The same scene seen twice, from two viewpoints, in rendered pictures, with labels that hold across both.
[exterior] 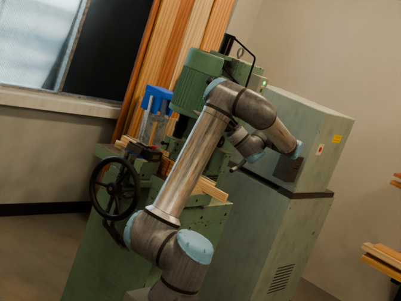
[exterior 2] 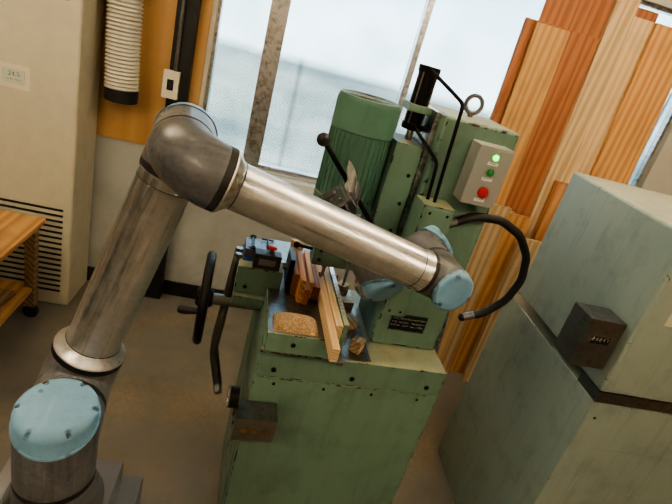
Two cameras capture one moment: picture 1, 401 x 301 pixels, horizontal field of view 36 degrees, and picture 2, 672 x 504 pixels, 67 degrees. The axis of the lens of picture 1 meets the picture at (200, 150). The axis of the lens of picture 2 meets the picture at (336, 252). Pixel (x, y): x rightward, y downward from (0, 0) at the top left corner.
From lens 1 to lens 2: 2.12 m
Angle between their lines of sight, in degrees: 45
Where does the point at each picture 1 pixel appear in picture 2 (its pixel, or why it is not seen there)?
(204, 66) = (344, 118)
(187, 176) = (94, 284)
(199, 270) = (25, 467)
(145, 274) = not seen: hidden behind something
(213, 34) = (629, 125)
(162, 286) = not seen: hidden behind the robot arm
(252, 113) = (158, 166)
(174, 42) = (548, 134)
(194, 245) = (18, 415)
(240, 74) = (438, 138)
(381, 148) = not seen: outside the picture
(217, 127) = (138, 197)
